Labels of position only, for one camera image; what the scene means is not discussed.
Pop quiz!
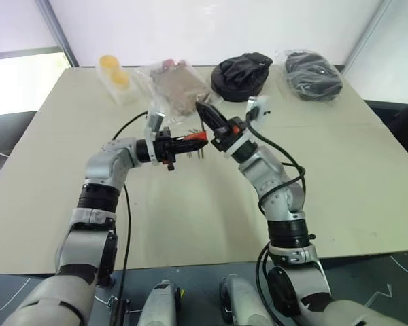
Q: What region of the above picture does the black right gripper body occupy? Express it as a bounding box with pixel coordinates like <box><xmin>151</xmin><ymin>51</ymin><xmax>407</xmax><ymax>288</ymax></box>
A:
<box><xmin>211</xmin><ymin>116</ymin><xmax>250</xmax><ymax>153</ymax></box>

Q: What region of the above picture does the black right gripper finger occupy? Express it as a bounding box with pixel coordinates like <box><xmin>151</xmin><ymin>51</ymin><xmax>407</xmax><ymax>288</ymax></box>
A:
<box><xmin>195</xmin><ymin>101</ymin><xmax>222</xmax><ymax>135</ymax></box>
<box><xmin>200</xmin><ymin>101</ymin><xmax>230</xmax><ymax>130</ymax></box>

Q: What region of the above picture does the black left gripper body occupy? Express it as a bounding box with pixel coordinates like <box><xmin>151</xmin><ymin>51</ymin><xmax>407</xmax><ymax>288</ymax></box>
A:
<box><xmin>154</xmin><ymin>127</ymin><xmax>186</xmax><ymax>173</ymax></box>

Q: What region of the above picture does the black round fabric pouch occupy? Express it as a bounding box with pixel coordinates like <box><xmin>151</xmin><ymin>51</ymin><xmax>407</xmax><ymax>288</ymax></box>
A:
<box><xmin>210</xmin><ymin>52</ymin><xmax>274</xmax><ymax>103</ymax></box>

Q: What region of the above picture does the clear bag with brown contents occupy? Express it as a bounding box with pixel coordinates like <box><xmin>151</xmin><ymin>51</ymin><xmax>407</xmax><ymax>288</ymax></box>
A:
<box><xmin>134</xmin><ymin>59</ymin><xmax>214</xmax><ymax>126</ymax></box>

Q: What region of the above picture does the plastic pack with yellow lids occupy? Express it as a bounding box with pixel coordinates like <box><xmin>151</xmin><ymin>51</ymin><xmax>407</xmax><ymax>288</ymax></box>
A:
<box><xmin>97</xmin><ymin>54</ymin><xmax>139</xmax><ymax>107</ymax></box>

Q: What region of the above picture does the silver rounded robot leg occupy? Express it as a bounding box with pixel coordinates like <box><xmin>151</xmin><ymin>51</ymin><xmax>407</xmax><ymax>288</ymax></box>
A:
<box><xmin>137</xmin><ymin>280</ymin><xmax>186</xmax><ymax>326</ymax></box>
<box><xmin>219</xmin><ymin>274</ymin><xmax>276</xmax><ymax>326</ymax></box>

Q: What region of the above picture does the dark grey seat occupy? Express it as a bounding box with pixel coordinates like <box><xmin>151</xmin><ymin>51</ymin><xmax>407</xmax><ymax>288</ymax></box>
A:
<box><xmin>363</xmin><ymin>98</ymin><xmax>408</xmax><ymax>173</ymax></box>

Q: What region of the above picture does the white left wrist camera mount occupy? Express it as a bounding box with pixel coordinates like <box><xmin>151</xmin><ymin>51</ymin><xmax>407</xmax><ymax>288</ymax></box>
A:
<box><xmin>143</xmin><ymin>107</ymin><xmax>167</xmax><ymax>166</ymax></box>

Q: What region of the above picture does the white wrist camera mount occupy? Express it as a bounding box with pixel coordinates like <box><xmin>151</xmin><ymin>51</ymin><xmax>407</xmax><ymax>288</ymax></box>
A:
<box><xmin>223</xmin><ymin>96</ymin><xmax>271</xmax><ymax>160</ymax></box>
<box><xmin>143</xmin><ymin>107</ymin><xmax>167</xmax><ymax>166</ymax></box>

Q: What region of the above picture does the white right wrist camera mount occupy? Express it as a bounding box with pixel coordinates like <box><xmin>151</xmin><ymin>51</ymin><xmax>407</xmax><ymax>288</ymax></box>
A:
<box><xmin>223</xmin><ymin>96</ymin><xmax>271</xmax><ymax>160</ymax></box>

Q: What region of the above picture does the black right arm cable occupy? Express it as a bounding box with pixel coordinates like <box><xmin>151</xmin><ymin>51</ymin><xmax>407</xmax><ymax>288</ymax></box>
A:
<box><xmin>246</xmin><ymin>113</ymin><xmax>307</xmax><ymax>326</ymax></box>

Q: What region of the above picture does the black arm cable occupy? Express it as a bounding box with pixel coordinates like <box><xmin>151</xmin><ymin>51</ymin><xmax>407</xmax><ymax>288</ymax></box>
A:
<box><xmin>109</xmin><ymin>110</ymin><xmax>150</xmax><ymax>326</ymax></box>
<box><xmin>246</xmin><ymin>113</ymin><xmax>307</xmax><ymax>326</ymax></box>

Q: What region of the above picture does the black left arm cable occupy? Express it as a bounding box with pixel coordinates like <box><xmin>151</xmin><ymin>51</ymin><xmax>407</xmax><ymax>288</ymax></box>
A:
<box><xmin>109</xmin><ymin>110</ymin><xmax>150</xmax><ymax>326</ymax></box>

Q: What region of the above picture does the clear bag of black cables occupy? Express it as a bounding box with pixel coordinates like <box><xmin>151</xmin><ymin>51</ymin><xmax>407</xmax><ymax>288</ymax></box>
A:
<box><xmin>275</xmin><ymin>48</ymin><xmax>345</xmax><ymax>103</ymax></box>

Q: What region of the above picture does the dark window frame post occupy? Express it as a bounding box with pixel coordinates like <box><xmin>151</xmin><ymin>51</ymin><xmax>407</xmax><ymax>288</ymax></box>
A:
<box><xmin>35</xmin><ymin>0</ymin><xmax>80</xmax><ymax>68</ymax></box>

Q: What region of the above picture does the white frame post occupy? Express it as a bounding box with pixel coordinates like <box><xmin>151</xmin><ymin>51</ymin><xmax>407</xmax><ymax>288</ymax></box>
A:
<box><xmin>341</xmin><ymin>0</ymin><xmax>404</xmax><ymax>74</ymax></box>

